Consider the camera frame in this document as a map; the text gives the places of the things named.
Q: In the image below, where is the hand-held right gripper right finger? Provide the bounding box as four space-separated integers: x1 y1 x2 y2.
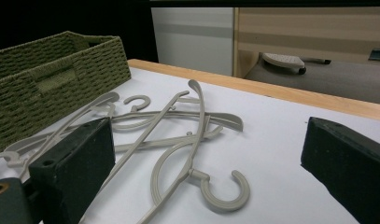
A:
300 116 380 224

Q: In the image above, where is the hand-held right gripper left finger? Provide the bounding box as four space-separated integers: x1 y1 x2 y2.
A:
28 117 117 224

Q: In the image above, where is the grey plastic clothes hanger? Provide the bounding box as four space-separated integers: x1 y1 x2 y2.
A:
135 78 251 224
0 90 202 191
4 94 245 155

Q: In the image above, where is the green woven basket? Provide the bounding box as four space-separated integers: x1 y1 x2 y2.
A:
0 30 133 155

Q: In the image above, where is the grey chair base with castors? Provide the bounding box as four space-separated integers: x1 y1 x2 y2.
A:
260 51 332 76

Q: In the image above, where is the wooden desk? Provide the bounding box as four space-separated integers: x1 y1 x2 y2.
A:
232 7 380 79

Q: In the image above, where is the black curtain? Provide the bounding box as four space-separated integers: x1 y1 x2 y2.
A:
0 0 160 63

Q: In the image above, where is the white cabinet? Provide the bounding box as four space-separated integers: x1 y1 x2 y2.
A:
150 7 235 77

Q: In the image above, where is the black metal frame bar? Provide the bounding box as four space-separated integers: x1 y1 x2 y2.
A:
148 0 380 8

